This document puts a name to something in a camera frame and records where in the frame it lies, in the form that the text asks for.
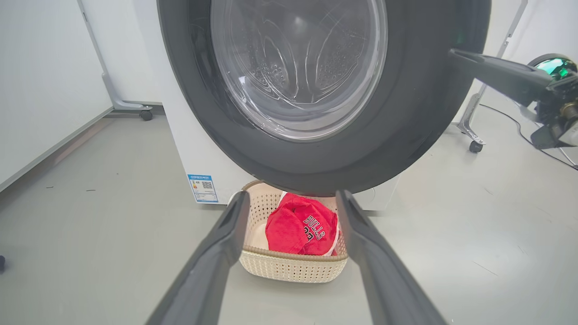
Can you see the white front-load washing machine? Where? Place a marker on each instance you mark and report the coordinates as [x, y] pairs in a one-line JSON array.
[[180, 149]]

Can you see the white partition on casters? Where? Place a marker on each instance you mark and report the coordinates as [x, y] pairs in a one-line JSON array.
[[131, 54]]

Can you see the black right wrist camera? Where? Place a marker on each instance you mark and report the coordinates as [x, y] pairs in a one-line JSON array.
[[557, 67]]

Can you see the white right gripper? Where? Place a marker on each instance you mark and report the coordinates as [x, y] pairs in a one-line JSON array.
[[562, 108]]

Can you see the cream perforated laundry basket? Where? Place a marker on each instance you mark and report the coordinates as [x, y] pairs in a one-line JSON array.
[[289, 268]]

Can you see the dark grey round washer door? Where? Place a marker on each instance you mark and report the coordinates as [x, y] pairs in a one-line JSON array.
[[406, 113]]

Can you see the grey caster wheel leg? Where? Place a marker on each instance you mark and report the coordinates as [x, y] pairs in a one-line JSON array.
[[469, 133]]

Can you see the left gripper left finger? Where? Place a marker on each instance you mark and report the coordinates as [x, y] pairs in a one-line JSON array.
[[212, 271]]

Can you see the blue energy label sticker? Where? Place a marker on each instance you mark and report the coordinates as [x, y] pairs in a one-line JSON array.
[[203, 188]]

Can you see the red basketball jersey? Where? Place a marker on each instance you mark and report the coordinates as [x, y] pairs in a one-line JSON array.
[[293, 225]]

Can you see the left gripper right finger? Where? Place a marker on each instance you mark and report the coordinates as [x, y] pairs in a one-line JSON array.
[[384, 280]]

